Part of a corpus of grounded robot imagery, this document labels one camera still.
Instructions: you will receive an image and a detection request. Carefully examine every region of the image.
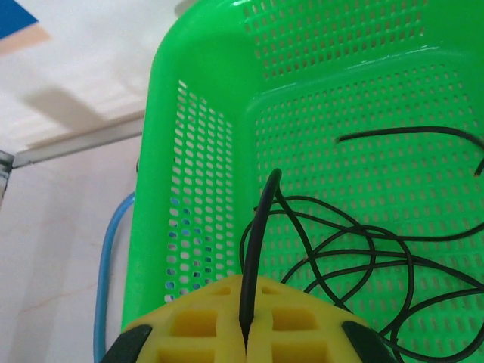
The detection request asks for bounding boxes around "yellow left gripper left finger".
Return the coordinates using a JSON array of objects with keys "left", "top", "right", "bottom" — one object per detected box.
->
[{"left": 101, "top": 274, "right": 249, "bottom": 363}]

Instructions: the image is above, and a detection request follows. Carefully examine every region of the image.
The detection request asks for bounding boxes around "black wire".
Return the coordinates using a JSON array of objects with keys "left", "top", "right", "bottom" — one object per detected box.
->
[
  {"left": 377, "top": 285, "right": 484, "bottom": 358},
  {"left": 238, "top": 168, "right": 284, "bottom": 343},
  {"left": 252, "top": 195, "right": 415, "bottom": 341},
  {"left": 335, "top": 126, "right": 484, "bottom": 177},
  {"left": 279, "top": 222, "right": 484, "bottom": 303}
]

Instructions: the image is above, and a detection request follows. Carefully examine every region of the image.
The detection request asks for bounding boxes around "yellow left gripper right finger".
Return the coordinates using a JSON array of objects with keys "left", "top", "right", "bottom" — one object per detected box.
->
[{"left": 246, "top": 275, "right": 397, "bottom": 363}]

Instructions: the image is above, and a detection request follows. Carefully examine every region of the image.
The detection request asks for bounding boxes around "blue stethoscope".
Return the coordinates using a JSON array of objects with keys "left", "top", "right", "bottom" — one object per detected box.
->
[{"left": 93, "top": 191, "right": 137, "bottom": 363}]

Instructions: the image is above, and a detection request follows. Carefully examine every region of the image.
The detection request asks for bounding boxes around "aluminium table end rail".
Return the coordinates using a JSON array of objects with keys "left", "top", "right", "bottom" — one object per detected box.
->
[{"left": 13, "top": 115, "right": 147, "bottom": 169}]

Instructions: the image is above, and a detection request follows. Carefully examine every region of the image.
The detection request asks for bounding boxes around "green plastic basket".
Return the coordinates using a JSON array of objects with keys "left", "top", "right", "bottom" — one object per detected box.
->
[{"left": 120, "top": 0, "right": 484, "bottom": 363}]

